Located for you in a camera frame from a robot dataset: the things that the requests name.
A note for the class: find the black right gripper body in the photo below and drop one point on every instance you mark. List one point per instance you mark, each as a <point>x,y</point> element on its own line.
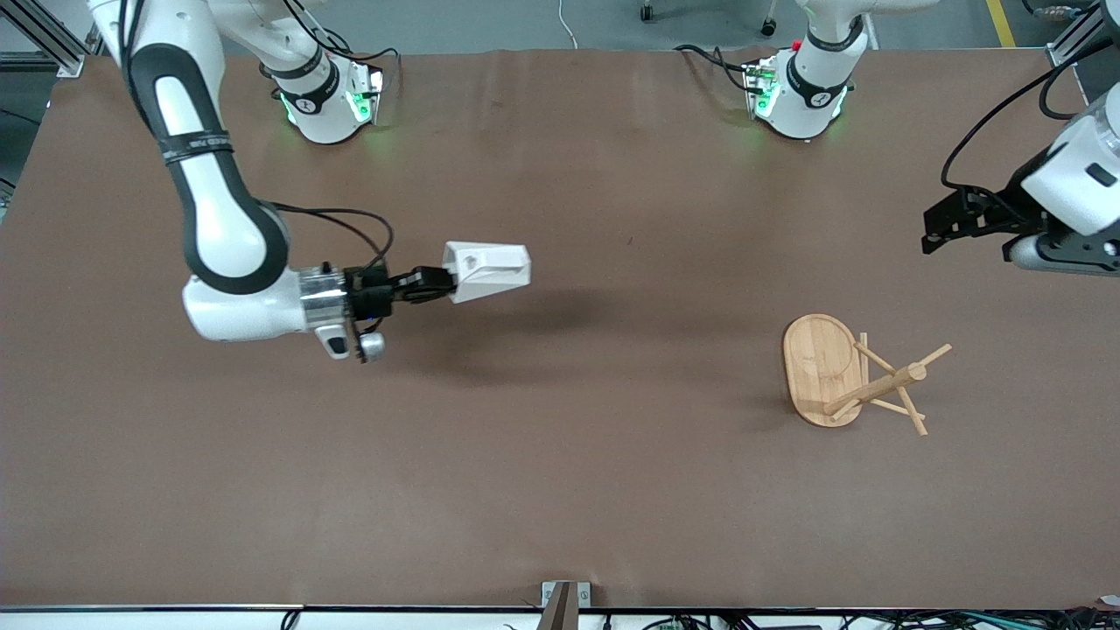
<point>372,293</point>

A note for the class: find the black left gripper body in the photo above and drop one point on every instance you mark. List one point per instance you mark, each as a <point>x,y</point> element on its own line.
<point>999,214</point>

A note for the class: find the white faceted cup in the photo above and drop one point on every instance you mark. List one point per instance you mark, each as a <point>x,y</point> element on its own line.
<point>494,271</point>

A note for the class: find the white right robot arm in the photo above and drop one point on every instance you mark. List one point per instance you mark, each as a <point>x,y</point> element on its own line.
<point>210,210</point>

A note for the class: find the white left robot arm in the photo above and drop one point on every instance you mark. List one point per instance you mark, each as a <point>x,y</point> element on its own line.
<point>805,96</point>

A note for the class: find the wooden cup rack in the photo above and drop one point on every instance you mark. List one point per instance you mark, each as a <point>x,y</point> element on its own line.
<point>818,367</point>

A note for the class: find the brown table cover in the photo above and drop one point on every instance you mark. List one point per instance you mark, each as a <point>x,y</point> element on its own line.
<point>560,437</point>

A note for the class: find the aluminium frame post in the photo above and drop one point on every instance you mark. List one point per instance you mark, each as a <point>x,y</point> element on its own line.
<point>1072,44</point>
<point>52,39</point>

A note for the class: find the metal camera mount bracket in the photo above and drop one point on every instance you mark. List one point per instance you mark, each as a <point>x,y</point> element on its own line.
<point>564,604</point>

